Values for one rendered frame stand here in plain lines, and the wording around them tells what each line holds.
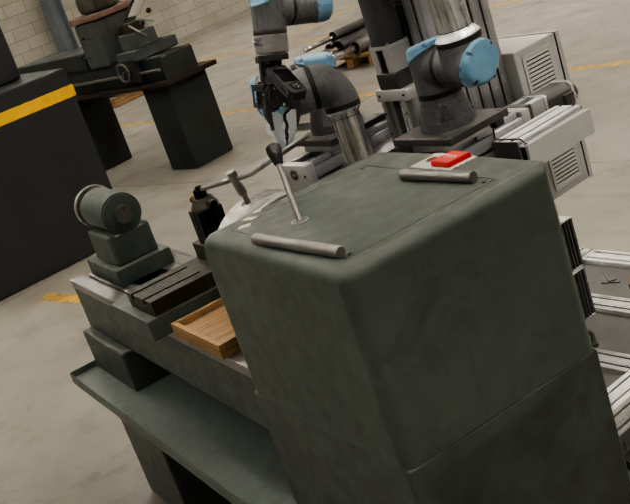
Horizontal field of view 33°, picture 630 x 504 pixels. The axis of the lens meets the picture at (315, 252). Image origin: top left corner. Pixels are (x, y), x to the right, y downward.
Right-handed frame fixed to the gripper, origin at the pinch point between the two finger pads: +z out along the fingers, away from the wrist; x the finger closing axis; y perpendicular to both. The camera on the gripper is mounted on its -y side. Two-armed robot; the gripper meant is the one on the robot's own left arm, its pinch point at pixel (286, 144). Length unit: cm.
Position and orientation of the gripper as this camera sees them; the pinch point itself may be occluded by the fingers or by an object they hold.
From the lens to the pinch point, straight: 236.0
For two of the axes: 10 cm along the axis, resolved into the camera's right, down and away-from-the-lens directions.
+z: 1.0, 9.7, 2.0
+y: -5.0, -1.3, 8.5
